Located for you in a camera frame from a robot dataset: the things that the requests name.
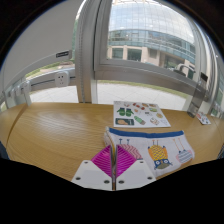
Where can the white wall socket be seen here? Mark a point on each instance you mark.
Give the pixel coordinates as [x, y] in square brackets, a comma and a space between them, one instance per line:
[61, 79]

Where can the white power socket row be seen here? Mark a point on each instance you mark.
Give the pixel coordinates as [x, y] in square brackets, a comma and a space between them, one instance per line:
[21, 90]

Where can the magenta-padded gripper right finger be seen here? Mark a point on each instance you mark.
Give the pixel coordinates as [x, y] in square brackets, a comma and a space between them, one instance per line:
[135, 175]

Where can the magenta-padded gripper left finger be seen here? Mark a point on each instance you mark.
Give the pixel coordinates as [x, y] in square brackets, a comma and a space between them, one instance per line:
[93, 175]

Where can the large colourful sticker sheet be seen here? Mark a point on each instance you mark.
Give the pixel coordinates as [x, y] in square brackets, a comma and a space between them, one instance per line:
[140, 115]

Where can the small colourful sticker sheet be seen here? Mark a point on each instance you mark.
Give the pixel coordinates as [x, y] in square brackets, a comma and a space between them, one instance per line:
[203, 118]

